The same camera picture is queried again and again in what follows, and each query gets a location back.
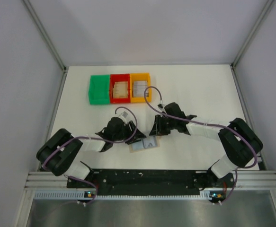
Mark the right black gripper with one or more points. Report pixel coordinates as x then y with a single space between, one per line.
161 125

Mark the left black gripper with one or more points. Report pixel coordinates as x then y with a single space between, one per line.
130 132

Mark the beige card holder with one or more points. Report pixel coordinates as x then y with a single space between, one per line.
158 144

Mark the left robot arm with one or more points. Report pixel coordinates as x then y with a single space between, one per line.
62 153

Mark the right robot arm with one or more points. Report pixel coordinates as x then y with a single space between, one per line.
239 141

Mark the stack of cards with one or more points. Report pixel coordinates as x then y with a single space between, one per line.
139 88

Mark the beige card holders stack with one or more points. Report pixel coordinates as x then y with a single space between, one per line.
120 90

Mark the yellow plastic bin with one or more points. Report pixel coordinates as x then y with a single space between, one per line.
135 77

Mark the green plastic bin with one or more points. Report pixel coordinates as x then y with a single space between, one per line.
99 86

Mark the red plastic bin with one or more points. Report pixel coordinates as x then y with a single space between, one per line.
116 78

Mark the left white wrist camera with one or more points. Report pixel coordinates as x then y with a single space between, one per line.
123 116

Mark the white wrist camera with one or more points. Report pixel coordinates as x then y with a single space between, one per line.
123 116
161 105

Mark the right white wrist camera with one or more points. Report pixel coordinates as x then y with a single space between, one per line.
161 105

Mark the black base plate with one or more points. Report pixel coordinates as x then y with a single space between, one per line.
135 182

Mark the white slotted cable duct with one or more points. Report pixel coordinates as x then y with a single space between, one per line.
86 195

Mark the right aluminium corner post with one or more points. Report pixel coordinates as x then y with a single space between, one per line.
253 32

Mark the aluminium corner post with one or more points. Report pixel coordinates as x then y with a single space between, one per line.
253 32
43 33

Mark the left aluminium corner post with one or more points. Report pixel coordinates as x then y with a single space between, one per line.
43 33

